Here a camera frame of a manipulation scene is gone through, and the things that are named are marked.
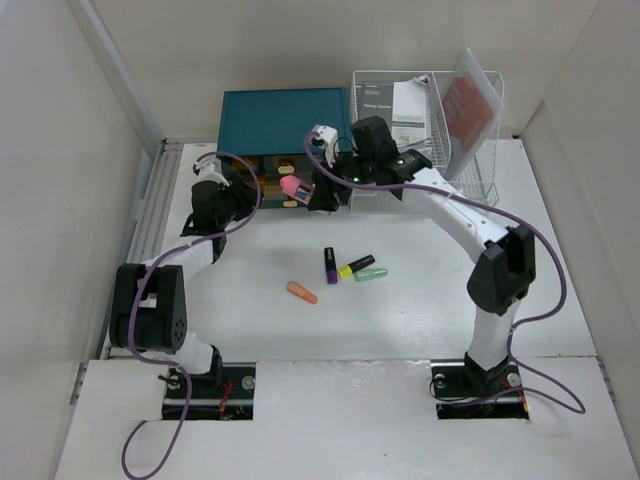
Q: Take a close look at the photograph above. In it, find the mint green highlighter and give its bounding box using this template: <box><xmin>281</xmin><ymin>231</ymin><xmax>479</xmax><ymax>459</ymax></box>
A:
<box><xmin>354</xmin><ymin>267</ymin><xmax>388</xmax><ymax>282</ymax></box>

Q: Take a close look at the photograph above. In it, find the black yellow highlighter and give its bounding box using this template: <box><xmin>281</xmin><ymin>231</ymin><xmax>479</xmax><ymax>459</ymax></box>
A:
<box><xmin>337</xmin><ymin>255</ymin><xmax>375</xmax><ymax>279</ymax></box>

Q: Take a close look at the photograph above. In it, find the clear zip pouch red card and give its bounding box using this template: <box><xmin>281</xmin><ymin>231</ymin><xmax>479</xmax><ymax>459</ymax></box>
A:
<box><xmin>441</xmin><ymin>48</ymin><xmax>504</xmax><ymax>177</ymax></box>

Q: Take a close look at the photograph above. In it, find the teal drawer organizer box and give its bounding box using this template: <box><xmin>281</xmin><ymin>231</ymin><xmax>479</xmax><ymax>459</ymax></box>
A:
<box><xmin>218</xmin><ymin>87</ymin><xmax>349</xmax><ymax>209</ymax></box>

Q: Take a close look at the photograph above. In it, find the black purple highlighter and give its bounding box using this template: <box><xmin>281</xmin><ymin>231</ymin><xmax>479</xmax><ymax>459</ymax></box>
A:
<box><xmin>324</xmin><ymin>247</ymin><xmax>339</xmax><ymax>285</ymax></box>

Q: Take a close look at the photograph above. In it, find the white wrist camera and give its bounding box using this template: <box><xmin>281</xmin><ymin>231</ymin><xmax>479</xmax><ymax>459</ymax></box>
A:
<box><xmin>311</xmin><ymin>125</ymin><xmax>339</xmax><ymax>168</ymax></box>
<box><xmin>193</xmin><ymin>152</ymin><xmax>230</xmax><ymax>187</ymax></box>

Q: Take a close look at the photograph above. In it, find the grey setup guide booklet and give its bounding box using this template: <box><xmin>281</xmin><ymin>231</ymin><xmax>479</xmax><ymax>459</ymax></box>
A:
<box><xmin>356</xmin><ymin>71</ymin><xmax>432</xmax><ymax>154</ymax></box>

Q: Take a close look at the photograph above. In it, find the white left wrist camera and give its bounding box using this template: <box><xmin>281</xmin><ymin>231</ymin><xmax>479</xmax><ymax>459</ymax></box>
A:
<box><xmin>193</xmin><ymin>152</ymin><xmax>230</xmax><ymax>187</ymax></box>

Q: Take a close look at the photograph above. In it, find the pink multicolour pen bundle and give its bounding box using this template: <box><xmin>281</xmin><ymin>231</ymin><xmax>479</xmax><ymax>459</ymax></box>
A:
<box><xmin>280</xmin><ymin>175</ymin><xmax>314</xmax><ymax>205</ymax></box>

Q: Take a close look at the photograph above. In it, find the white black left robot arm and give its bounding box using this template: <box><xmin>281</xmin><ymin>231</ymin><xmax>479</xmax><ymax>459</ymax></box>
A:
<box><xmin>109</xmin><ymin>170</ymin><xmax>264</xmax><ymax>397</ymax></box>

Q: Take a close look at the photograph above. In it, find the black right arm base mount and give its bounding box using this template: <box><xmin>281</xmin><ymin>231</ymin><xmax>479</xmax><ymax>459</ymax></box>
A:
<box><xmin>429</xmin><ymin>360</ymin><xmax>529</xmax><ymax>420</ymax></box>

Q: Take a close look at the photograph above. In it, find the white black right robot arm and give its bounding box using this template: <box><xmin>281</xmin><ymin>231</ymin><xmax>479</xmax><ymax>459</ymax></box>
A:
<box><xmin>305</xmin><ymin>116</ymin><xmax>536</xmax><ymax>400</ymax></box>

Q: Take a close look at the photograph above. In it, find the orange highlighter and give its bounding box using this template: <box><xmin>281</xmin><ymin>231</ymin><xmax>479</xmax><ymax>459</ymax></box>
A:
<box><xmin>286</xmin><ymin>281</ymin><xmax>318</xmax><ymax>305</ymax></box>

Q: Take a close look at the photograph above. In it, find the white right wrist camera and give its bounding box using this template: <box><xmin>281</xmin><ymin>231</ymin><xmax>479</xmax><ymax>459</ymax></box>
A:
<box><xmin>311</xmin><ymin>125</ymin><xmax>339</xmax><ymax>168</ymax></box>

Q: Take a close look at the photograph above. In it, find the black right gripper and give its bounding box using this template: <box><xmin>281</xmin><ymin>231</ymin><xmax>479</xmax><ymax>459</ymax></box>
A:
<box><xmin>306</xmin><ymin>146</ymin><xmax>377</xmax><ymax>212</ymax></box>

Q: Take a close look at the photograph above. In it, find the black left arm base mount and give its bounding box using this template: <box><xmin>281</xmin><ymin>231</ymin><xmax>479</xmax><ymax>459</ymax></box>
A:
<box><xmin>159</xmin><ymin>363</ymin><xmax>257</xmax><ymax>421</ymax></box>

